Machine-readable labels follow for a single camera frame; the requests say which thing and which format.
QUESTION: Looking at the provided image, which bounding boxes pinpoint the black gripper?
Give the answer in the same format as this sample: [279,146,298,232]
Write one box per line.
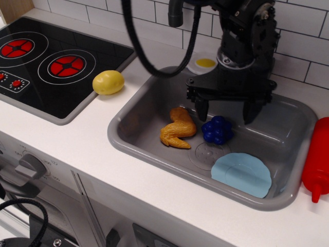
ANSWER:
[187,52,277,125]

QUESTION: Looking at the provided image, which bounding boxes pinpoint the blue toy blueberries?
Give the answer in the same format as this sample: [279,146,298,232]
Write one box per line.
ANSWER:
[202,116,234,145]

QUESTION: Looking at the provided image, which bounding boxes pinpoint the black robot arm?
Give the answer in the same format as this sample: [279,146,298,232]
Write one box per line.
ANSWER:
[187,1,280,124]

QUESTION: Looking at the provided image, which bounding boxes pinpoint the grey toy sink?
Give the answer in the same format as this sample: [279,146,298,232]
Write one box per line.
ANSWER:
[107,69,318,211]

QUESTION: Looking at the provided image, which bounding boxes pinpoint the light blue toy plate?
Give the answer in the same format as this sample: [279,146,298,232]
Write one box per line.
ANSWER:
[211,153,272,198]

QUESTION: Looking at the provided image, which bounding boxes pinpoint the toy fried chicken wing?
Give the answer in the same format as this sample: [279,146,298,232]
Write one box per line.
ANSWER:
[160,107,197,149]

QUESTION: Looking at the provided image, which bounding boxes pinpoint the toy fried egg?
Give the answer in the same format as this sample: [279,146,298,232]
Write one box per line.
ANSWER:
[187,52,217,75]

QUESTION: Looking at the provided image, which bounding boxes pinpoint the dark grey faucet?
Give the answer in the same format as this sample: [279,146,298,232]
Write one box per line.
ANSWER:
[168,0,184,28]

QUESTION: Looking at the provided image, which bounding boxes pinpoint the red ketchup bottle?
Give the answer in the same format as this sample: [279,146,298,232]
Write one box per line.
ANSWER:
[302,117,328,203]

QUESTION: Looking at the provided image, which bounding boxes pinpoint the yellow toy potato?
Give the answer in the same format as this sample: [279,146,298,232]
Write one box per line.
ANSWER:
[92,70,125,95]

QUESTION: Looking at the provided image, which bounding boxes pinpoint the toy oven front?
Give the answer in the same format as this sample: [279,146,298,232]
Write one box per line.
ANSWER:
[1,133,177,246]

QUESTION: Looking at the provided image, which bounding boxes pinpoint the black toy stove top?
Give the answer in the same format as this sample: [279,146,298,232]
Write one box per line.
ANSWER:
[1,17,136,126]

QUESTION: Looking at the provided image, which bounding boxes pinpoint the grey oven knob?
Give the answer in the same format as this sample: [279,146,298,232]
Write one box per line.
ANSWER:
[15,154,46,180]

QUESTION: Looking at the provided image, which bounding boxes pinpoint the wooden panel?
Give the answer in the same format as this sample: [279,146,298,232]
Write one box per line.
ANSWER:
[1,0,34,24]

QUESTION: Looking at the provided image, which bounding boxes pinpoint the black braided cable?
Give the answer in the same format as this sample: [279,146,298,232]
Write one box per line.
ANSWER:
[120,0,203,77]
[0,199,49,247]

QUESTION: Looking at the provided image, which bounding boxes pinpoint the black braided cable lower left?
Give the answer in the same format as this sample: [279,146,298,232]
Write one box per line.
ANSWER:
[0,199,49,247]

